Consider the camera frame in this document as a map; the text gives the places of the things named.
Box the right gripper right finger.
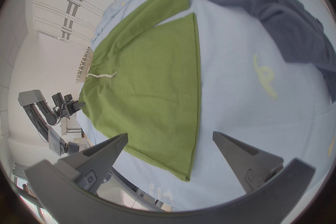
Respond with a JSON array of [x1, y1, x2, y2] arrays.
[[212, 131, 286, 194]]

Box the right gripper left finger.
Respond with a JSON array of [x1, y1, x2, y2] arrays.
[[56, 133, 129, 191]]

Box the green shorts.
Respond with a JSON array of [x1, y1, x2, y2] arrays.
[[77, 0, 202, 182]]

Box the round woven basket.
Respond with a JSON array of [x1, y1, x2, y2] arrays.
[[76, 46, 94, 84]]

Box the bed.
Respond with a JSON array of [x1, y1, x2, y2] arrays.
[[76, 0, 336, 211]]

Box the white wardrobe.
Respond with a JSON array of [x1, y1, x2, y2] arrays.
[[33, 0, 133, 41]]

